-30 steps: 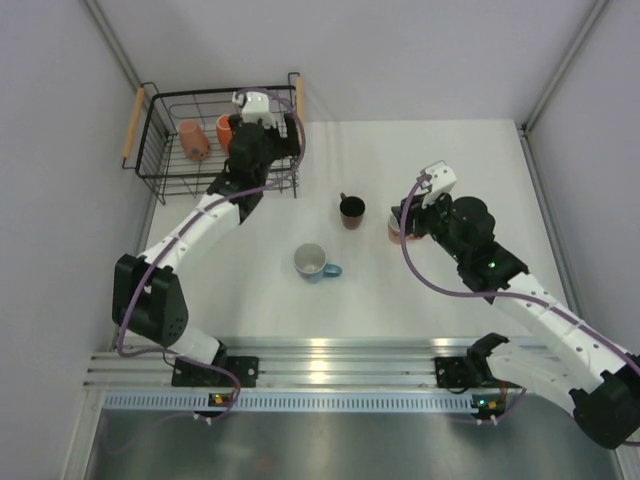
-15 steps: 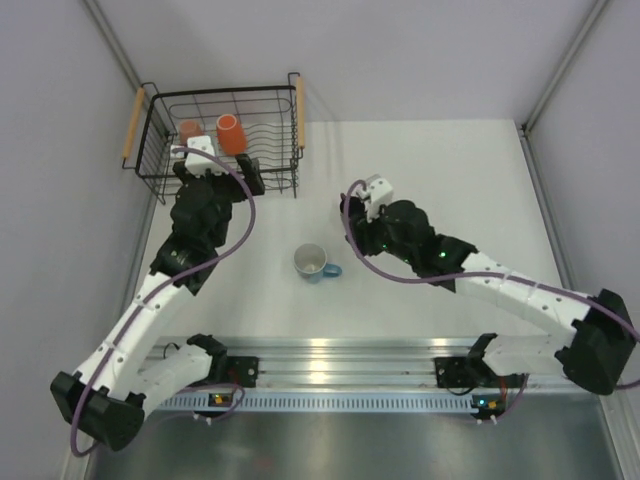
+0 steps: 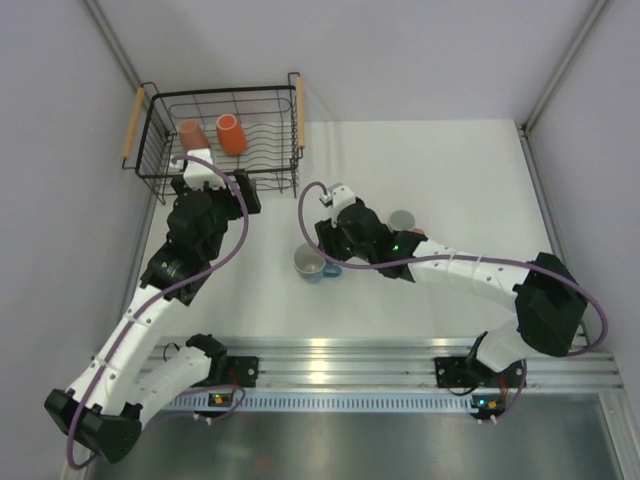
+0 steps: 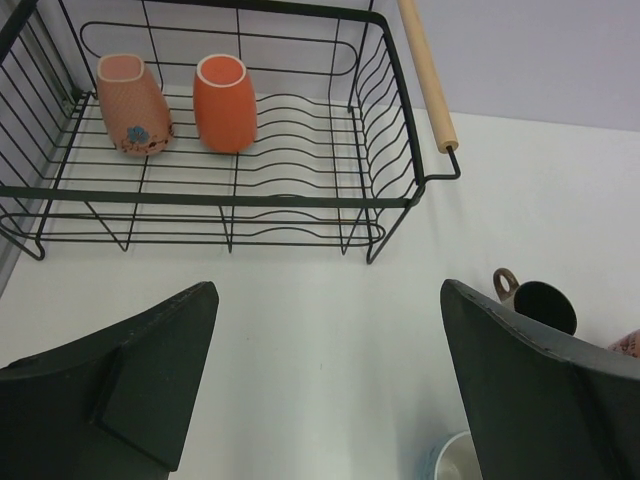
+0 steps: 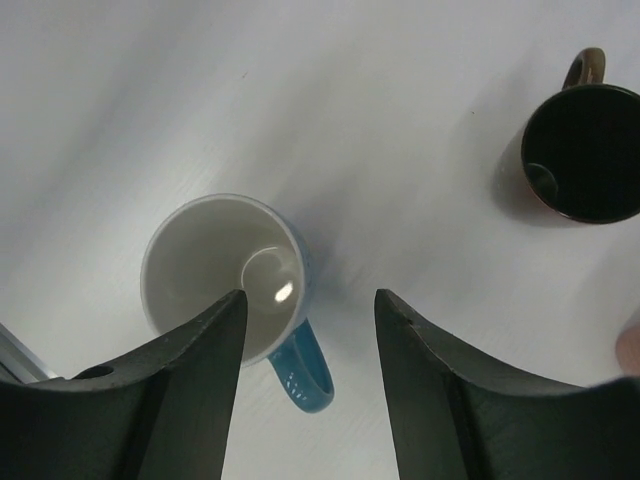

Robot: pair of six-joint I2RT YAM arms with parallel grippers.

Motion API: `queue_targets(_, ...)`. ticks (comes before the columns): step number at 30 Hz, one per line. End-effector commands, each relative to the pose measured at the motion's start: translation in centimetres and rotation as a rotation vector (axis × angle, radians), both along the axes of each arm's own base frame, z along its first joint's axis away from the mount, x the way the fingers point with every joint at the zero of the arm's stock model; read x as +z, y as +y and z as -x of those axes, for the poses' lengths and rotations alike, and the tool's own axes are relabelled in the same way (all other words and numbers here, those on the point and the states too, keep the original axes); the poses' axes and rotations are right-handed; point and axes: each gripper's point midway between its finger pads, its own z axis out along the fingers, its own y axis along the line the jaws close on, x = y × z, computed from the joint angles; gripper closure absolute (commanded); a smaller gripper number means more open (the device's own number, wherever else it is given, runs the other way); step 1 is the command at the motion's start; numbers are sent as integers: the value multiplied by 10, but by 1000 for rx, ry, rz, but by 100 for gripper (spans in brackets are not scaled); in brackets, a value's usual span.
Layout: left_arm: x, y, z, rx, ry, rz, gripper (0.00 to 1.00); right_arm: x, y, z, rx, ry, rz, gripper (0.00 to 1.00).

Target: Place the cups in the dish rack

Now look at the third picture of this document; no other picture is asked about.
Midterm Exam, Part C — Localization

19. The orange mug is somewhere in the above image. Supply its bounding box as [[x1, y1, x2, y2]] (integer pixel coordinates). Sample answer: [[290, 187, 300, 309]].
[[216, 114, 248, 156]]

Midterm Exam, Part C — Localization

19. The pink printed mug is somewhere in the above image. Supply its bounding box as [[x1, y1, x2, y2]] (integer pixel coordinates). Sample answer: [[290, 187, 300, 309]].
[[387, 210, 424, 235]]

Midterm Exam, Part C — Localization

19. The salmon dotted mug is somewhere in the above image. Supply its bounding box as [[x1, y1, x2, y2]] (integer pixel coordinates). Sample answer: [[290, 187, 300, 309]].
[[178, 120, 210, 152]]

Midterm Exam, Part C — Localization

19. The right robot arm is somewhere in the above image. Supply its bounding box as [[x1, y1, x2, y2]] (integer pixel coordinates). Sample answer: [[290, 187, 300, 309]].
[[314, 194, 587, 386]]

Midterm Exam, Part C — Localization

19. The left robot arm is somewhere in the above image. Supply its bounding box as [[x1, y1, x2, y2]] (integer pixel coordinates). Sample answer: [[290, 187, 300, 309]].
[[44, 170, 261, 470]]

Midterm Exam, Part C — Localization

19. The blue mug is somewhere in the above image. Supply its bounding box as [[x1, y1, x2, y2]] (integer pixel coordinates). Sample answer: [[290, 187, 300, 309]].
[[293, 244, 342, 284]]

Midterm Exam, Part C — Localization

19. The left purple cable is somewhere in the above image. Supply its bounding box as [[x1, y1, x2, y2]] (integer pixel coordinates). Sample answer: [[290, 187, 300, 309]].
[[67, 153, 251, 471]]

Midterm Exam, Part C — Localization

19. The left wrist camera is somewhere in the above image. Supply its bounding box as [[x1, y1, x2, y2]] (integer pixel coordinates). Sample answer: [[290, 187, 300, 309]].
[[183, 147, 226, 190]]

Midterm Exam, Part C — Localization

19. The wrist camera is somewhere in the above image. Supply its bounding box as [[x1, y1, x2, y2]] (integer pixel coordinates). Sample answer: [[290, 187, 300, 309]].
[[183, 147, 226, 190], [319, 183, 356, 214]]

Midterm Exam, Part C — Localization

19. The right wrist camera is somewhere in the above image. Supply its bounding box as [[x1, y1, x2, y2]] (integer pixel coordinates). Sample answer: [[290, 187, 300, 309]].
[[319, 183, 356, 214]]

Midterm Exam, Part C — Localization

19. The black wire dish rack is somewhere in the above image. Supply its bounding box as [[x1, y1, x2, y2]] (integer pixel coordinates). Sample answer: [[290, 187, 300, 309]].
[[123, 71, 304, 202]]

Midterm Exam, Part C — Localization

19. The right wooden rack handle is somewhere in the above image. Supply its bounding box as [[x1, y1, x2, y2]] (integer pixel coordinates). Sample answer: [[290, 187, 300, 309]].
[[296, 75, 306, 150]]

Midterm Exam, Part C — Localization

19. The wooden rack handle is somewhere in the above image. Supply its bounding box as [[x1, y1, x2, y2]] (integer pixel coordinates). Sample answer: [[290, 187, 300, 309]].
[[296, 75, 306, 150], [121, 86, 146, 166]]

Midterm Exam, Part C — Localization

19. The aluminium mounting rail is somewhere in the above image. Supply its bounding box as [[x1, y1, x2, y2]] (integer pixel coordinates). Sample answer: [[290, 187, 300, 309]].
[[89, 337, 624, 391]]

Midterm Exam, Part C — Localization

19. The left wooden rack handle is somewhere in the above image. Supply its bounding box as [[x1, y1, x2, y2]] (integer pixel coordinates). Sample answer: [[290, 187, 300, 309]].
[[121, 86, 146, 166]]

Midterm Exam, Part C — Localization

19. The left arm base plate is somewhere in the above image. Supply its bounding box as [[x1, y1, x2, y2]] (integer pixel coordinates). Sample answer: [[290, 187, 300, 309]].
[[190, 356, 259, 388]]

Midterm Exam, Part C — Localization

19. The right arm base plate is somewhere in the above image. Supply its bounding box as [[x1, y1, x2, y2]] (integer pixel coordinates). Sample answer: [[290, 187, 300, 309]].
[[434, 356, 524, 392]]

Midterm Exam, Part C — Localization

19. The perforated cable duct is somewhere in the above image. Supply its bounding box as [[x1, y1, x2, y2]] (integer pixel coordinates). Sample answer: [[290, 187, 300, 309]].
[[164, 392, 485, 413]]

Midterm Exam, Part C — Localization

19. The left aluminium frame post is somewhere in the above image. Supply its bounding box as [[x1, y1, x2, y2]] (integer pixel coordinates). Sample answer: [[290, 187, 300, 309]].
[[80, 0, 151, 101]]

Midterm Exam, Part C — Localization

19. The aluminium frame post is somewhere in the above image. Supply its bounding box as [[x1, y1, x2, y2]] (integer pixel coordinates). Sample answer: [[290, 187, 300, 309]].
[[519, 0, 613, 139], [80, 0, 151, 101]]

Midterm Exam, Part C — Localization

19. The right aluminium frame post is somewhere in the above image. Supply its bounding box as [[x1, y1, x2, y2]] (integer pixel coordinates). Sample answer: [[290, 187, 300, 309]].
[[519, 0, 613, 139]]

